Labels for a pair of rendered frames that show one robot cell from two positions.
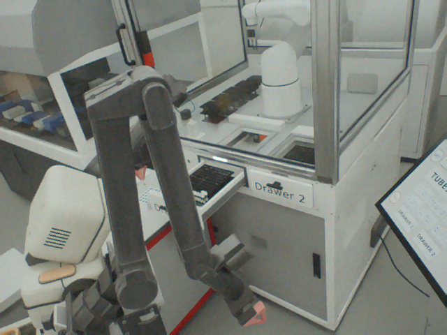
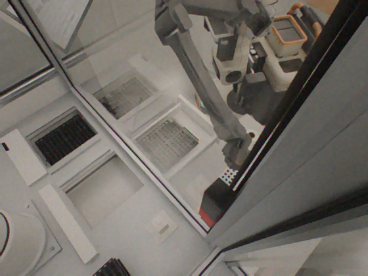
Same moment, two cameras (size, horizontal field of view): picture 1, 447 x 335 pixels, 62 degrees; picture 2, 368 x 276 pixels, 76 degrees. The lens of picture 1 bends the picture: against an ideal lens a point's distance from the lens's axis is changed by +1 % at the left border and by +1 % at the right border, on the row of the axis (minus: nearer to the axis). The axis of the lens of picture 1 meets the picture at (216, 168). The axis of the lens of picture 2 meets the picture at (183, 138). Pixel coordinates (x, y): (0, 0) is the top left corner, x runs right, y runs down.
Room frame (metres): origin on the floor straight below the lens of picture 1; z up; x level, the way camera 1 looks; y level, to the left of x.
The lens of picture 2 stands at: (1.86, 0.17, 1.82)
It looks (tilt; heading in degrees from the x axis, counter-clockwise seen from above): 62 degrees down; 184
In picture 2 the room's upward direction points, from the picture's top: 1 degrees counter-clockwise
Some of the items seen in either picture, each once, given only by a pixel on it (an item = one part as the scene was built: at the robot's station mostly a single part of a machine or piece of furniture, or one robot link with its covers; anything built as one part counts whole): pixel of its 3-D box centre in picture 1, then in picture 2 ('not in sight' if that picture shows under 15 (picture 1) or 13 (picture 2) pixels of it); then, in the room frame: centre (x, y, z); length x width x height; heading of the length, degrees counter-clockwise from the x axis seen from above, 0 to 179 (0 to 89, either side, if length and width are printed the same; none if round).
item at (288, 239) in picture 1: (286, 199); not in sight; (1.79, -0.39, 0.40); 1.03 x 0.95 x 0.80; 46
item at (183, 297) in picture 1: (144, 257); not in sight; (1.54, 0.49, 0.38); 0.62 x 0.58 x 0.76; 46
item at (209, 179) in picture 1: (204, 185); not in sight; (1.39, 0.06, 0.87); 0.22 x 0.18 x 0.06; 136
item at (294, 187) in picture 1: (279, 188); not in sight; (1.26, -0.25, 0.87); 0.29 x 0.02 x 0.11; 46
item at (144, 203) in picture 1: (149, 197); not in sight; (1.51, 0.35, 0.78); 0.12 x 0.08 x 0.04; 142
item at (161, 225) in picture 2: not in sight; (160, 224); (1.74, 0.08, 1.00); 0.09 x 0.08 x 0.10; 136
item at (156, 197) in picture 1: (174, 209); not in sight; (1.24, 0.20, 0.87); 0.29 x 0.02 x 0.11; 46
